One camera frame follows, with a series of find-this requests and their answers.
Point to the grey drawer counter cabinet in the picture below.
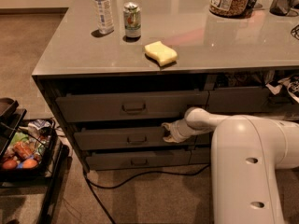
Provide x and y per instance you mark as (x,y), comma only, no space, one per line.
(213,53)

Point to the dark tray on cart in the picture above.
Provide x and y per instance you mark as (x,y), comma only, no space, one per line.
(7,107)

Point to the black snack basket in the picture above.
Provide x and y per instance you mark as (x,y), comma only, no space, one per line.
(29,149)

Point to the black shelf cart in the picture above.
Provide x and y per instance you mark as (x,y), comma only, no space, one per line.
(31,201)

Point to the black wire object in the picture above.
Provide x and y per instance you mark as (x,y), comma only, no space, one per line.
(295,32)

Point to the green white soda can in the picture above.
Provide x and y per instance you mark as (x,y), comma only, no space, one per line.
(132,19)

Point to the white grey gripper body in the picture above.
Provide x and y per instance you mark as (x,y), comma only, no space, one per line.
(177,131)

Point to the black white crumpled bag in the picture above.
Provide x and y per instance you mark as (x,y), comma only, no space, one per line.
(291,84)

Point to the dark glass container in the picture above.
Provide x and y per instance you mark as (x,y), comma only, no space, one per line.
(283,8)

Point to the clear plastic water bottle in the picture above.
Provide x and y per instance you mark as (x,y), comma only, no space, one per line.
(104,16)

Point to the yellow sponge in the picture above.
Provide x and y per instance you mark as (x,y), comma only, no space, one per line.
(161,53)

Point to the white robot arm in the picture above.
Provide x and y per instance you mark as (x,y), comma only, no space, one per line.
(245,153)

